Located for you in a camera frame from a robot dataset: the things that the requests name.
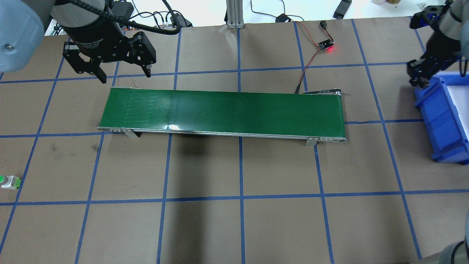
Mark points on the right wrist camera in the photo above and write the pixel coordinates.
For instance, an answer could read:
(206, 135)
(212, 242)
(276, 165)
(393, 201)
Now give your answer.
(431, 16)

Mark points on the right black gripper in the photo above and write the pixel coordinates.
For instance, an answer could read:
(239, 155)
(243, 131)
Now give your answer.
(440, 51)

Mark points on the black power adapter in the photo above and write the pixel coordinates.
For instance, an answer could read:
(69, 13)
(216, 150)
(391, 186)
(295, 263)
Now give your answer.
(283, 18)

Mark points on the blue plastic bin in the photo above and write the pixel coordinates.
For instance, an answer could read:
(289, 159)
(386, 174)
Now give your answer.
(444, 109)

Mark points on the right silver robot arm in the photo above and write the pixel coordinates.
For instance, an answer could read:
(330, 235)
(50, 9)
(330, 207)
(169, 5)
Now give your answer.
(455, 25)

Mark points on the green conveyor belt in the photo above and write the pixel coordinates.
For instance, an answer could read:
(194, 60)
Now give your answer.
(310, 117)

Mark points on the aluminium frame post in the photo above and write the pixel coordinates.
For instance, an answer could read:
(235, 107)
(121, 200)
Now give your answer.
(234, 14)

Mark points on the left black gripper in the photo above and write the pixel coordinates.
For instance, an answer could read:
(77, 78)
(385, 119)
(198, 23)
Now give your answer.
(91, 35)

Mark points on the small sensor circuit board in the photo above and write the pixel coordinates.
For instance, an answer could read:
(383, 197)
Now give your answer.
(326, 44)

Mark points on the green push button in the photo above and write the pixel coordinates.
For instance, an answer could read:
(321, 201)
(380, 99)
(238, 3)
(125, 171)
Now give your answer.
(10, 182)

